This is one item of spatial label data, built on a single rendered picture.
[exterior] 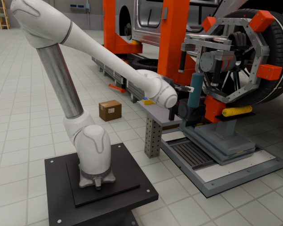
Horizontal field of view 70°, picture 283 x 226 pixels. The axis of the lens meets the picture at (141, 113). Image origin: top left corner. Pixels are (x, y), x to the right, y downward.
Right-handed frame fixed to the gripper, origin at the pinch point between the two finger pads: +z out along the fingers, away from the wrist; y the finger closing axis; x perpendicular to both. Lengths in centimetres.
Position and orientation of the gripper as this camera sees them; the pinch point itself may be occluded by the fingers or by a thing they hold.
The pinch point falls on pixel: (189, 89)
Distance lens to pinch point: 130.9
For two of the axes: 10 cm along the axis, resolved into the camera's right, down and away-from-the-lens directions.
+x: -2.8, 9.2, 2.8
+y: -4.9, -3.9, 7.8
